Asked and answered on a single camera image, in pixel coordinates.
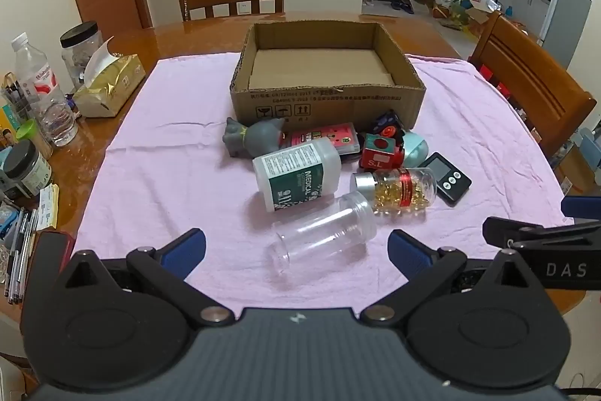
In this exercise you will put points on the white refrigerator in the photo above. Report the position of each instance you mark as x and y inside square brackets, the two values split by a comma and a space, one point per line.
[566, 20]

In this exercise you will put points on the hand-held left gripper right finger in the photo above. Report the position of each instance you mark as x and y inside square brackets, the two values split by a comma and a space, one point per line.
[409, 251]

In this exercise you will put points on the pink card case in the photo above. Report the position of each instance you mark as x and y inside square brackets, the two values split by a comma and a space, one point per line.
[328, 135]

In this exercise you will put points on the black-lid dark jar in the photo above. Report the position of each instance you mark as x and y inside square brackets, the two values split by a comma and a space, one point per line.
[26, 168]

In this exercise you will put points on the bundle of pens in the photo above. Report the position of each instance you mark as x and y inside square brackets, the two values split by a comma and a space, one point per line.
[19, 255]

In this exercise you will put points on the small cardboard box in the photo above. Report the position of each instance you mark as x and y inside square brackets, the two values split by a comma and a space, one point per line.
[483, 13]

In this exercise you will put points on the white green-label bottle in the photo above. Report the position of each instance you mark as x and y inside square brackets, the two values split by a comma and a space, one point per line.
[291, 171]

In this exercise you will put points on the gold tissue pack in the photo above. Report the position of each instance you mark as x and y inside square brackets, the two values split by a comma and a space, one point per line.
[108, 86]

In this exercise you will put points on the black-lid clear jar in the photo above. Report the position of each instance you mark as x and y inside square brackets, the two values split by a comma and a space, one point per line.
[80, 48]

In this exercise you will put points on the black toy car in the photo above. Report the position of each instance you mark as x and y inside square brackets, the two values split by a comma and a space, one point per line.
[387, 121]

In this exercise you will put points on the yellow capsule bottle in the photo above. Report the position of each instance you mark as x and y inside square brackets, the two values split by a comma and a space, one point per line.
[404, 189]

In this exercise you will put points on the clear water bottle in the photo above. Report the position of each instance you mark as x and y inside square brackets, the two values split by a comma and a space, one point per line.
[47, 100]

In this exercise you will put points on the pen holder with pens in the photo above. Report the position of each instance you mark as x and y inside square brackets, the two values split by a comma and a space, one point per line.
[14, 100]

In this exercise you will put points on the pink table cloth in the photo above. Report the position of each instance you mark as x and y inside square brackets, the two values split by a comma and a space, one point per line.
[164, 171]

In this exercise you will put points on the stack of paper slips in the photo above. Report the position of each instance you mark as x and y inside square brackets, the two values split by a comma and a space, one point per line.
[49, 206]

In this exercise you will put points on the grey toy figure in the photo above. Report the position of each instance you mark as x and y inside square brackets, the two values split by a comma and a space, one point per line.
[258, 138]

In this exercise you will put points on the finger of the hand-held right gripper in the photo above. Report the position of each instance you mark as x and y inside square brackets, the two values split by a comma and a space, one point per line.
[526, 229]
[581, 207]

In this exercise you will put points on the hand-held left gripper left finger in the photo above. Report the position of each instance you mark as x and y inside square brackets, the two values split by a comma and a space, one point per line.
[183, 249]

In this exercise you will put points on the black digital timer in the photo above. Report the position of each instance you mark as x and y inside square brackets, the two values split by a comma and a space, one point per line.
[446, 175]

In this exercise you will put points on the clear plastic jar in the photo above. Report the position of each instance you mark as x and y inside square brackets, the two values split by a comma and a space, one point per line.
[324, 232]

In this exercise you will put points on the teal egg toy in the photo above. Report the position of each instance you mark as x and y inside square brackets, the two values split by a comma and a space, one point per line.
[416, 149]

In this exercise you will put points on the pair of dark shoes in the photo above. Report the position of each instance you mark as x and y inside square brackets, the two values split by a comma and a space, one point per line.
[403, 5]

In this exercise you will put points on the dark red case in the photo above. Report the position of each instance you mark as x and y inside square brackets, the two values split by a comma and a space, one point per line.
[51, 248]

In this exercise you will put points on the green-lid container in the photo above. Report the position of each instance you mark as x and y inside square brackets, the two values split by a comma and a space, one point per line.
[30, 133]

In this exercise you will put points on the red toy car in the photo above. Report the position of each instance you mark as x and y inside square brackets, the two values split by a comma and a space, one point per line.
[375, 153]

